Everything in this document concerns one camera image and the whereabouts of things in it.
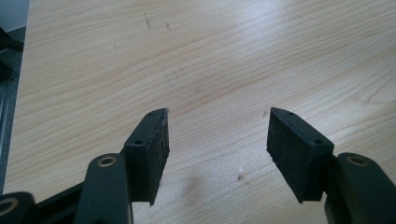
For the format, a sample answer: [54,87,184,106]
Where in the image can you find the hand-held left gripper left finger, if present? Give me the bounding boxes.
[123,107,171,207]

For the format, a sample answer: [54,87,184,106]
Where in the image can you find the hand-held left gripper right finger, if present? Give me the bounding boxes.
[266,106,335,204]

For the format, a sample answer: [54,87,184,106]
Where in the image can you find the aluminium floor rail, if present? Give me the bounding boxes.
[0,76,21,195]

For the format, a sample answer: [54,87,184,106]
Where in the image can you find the black metal frame strut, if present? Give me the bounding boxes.
[0,27,25,80]

